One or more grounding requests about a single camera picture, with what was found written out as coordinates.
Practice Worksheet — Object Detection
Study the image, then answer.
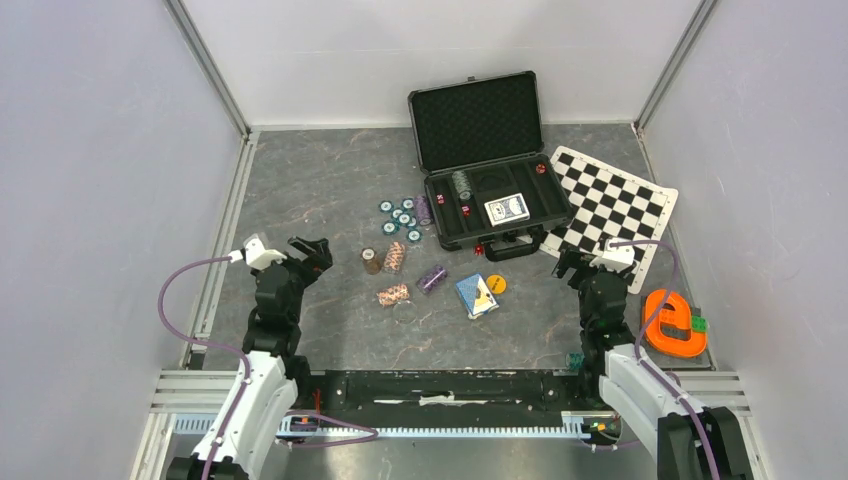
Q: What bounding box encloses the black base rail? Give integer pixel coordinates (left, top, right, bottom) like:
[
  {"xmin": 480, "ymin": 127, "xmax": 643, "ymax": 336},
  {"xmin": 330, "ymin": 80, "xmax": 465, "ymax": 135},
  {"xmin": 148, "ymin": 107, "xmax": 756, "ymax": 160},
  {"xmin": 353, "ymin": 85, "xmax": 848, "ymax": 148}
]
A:
[{"xmin": 296, "ymin": 369, "xmax": 613, "ymax": 429}]

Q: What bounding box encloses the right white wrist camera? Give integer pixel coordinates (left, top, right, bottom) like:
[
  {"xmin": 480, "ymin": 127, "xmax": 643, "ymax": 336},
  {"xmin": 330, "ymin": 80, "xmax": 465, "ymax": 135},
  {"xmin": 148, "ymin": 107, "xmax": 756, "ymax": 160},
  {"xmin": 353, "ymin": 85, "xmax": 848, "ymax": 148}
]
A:
[{"xmin": 589, "ymin": 238, "xmax": 636, "ymax": 273}]

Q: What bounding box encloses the yellow dealer button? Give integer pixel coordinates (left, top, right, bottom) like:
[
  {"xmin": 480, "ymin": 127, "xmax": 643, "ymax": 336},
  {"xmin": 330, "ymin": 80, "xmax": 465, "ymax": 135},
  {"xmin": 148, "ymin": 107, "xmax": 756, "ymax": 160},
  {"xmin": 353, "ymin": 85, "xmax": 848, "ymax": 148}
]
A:
[{"xmin": 486, "ymin": 274, "xmax": 508, "ymax": 295}]

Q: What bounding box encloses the clear round lid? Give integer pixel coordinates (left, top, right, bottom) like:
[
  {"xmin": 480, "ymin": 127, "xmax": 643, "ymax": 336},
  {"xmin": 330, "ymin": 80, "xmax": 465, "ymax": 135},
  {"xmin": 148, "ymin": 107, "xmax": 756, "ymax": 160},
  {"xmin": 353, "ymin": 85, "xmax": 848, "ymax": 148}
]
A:
[{"xmin": 392, "ymin": 300, "xmax": 418, "ymax": 325}]

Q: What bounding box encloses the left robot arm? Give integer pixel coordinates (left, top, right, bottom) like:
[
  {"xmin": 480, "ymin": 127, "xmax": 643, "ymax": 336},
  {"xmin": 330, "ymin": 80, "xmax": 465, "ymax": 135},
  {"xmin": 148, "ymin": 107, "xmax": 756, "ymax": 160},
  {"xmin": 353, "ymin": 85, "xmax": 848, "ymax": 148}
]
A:
[{"xmin": 165, "ymin": 234, "xmax": 333, "ymax": 479}]

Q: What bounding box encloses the purple chip stack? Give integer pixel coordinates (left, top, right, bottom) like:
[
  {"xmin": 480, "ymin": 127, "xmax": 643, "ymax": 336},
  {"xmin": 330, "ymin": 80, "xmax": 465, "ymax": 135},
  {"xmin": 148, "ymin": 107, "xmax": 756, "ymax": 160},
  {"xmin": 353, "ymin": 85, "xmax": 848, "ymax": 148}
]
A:
[
  {"xmin": 413, "ymin": 195, "xmax": 433, "ymax": 226},
  {"xmin": 416, "ymin": 265, "xmax": 448, "ymax": 295}
]

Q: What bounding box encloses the green toy block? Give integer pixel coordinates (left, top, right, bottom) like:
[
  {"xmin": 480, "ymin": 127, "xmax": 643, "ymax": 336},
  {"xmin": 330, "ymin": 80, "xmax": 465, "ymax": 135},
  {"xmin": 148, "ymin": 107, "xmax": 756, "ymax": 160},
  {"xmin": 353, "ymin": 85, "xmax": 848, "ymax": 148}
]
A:
[{"xmin": 690, "ymin": 315, "xmax": 708, "ymax": 334}]

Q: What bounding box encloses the pink chip stack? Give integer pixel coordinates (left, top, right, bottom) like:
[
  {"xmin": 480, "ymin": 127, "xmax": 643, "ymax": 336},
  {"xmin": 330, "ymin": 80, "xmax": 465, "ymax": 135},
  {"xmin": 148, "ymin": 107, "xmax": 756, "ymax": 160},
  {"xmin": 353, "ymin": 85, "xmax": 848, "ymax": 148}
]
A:
[
  {"xmin": 382, "ymin": 242, "xmax": 406, "ymax": 274},
  {"xmin": 376, "ymin": 284, "xmax": 410, "ymax": 307}
]

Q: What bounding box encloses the blue card deck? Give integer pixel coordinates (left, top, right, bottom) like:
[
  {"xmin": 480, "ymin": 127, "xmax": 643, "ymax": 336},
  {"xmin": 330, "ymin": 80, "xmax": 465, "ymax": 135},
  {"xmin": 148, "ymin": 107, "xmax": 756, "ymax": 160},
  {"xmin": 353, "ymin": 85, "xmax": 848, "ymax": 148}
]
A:
[
  {"xmin": 484, "ymin": 193, "xmax": 531, "ymax": 227},
  {"xmin": 455, "ymin": 273, "xmax": 499, "ymax": 320}
]

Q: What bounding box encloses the black white checkered board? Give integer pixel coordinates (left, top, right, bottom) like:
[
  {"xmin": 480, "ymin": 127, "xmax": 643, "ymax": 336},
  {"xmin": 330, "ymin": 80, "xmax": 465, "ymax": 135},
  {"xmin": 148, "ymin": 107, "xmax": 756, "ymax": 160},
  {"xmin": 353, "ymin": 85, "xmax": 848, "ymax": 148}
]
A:
[{"xmin": 540, "ymin": 146, "xmax": 678, "ymax": 257}]

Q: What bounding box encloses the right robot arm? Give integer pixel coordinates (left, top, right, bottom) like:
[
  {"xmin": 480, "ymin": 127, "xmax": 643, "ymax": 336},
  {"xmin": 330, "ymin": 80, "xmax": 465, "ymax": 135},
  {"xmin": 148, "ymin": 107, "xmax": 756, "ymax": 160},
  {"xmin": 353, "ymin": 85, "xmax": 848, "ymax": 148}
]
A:
[{"xmin": 552, "ymin": 241, "xmax": 754, "ymax": 479}]

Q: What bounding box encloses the black poker set case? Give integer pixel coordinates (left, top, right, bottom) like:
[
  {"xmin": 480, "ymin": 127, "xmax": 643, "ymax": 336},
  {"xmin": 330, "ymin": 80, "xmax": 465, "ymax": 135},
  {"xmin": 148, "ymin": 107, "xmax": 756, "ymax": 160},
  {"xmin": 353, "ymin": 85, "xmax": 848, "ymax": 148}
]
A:
[{"xmin": 407, "ymin": 70, "xmax": 575, "ymax": 262}]

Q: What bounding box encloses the blue card deck in case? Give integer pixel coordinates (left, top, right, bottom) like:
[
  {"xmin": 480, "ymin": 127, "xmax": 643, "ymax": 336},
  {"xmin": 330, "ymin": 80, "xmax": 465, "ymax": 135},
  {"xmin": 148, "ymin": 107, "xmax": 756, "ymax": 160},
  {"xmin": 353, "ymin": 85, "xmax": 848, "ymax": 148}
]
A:
[{"xmin": 484, "ymin": 193, "xmax": 531, "ymax": 227}]

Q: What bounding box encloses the brown chip stack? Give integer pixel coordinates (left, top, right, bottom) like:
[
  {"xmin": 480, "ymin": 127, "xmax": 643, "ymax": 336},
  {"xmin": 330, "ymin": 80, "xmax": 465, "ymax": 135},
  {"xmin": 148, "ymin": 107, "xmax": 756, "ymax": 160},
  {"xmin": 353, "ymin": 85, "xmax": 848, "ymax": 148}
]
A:
[{"xmin": 360, "ymin": 247, "xmax": 382, "ymax": 275}]

